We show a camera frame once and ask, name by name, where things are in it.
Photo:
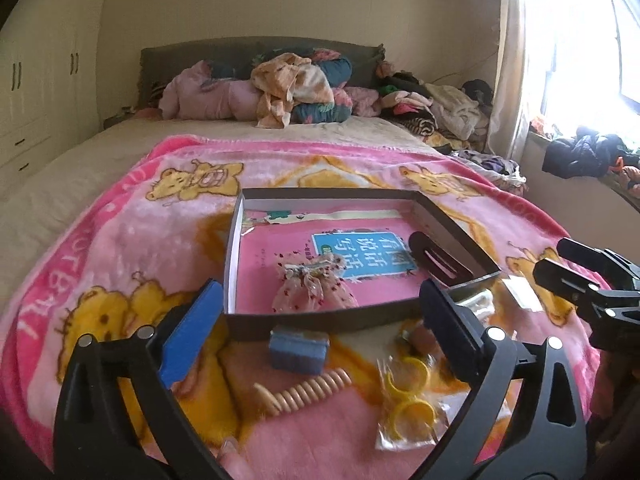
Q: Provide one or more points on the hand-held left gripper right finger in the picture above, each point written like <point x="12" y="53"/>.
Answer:
<point x="450" y="332"/>

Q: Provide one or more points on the person's left hand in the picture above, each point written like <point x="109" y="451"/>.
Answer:
<point x="231" y="452"/>

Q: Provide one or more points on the small blue box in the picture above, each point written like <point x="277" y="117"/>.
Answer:
<point x="297" y="352"/>

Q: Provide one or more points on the brown hair clip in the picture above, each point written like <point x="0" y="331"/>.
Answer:
<point x="432" y="260"/>

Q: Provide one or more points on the cream wardrobe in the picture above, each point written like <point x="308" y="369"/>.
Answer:
<point x="45" y="60"/>

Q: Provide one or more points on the white hair clip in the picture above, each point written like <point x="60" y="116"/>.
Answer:
<point x="479" y="306"/>

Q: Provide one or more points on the orange patterned cloth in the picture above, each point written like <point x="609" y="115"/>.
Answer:
<point x="285" y="80"/>

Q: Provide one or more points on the yellow rings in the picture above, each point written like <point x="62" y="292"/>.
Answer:
<point x="407" y="405"/>

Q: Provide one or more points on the cream curtain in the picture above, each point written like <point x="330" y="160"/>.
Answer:
<point x="510" y="60"/>

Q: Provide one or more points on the plastic bag of clothes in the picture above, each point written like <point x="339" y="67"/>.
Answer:
<point x="492" y="170"/>

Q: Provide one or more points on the pink floral pillow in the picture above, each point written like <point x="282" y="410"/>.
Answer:
<point x="362" y="100"/>

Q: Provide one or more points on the pile of clothes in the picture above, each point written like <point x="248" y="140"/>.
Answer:
<point x="440" y="105"/>

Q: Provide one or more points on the bed with beige sheet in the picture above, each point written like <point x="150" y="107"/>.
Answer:
<point x="100" y="155"/>

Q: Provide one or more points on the pink book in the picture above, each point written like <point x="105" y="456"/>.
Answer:
<point x="270" y="280"/>

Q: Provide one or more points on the pink bear printed blanket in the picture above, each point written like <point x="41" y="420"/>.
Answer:
<point x="125" y="240"/>

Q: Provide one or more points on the window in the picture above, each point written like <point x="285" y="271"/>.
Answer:
<point x="585" y="45"/>

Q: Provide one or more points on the dark clothes on sill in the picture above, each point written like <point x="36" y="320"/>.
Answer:
<point x="580" y="152"/>

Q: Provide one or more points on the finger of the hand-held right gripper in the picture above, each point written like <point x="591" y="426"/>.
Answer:
<point x="557" y="277"/>
<point x="582" y="252"/>

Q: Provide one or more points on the dark cardboard box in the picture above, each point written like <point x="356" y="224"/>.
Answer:
<point x="240" y="280"/>

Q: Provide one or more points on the white earring card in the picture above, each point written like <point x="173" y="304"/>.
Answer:
<point x="520" y="294"/>

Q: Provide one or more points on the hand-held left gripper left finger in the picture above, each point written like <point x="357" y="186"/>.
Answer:
<point x="192" y="332"/>

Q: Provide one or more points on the dark floral quilt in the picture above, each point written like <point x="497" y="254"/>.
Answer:
<point x="335" y="72"/>

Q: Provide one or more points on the pink quilt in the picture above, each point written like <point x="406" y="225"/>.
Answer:
<point x="210" y="95"/>

